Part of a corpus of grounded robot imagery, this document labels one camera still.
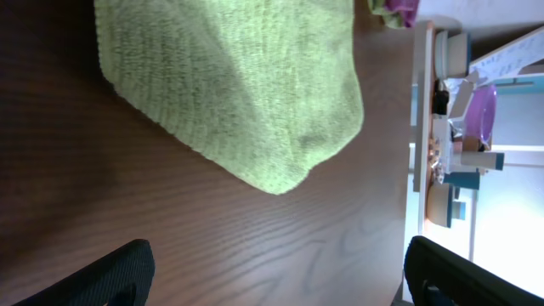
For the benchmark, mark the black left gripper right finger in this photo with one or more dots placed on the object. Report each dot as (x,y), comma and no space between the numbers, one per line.
(437,276)

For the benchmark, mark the light green cloth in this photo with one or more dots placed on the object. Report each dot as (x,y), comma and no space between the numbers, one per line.
(265,89)

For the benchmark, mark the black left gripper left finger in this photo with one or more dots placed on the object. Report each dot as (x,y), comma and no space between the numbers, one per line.
(122,277)

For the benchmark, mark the background shelf with clutter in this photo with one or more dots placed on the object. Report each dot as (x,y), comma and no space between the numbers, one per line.
(476,169)

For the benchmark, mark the crumpled green cloth under purple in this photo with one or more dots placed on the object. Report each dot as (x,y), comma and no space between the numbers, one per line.
(382,10)

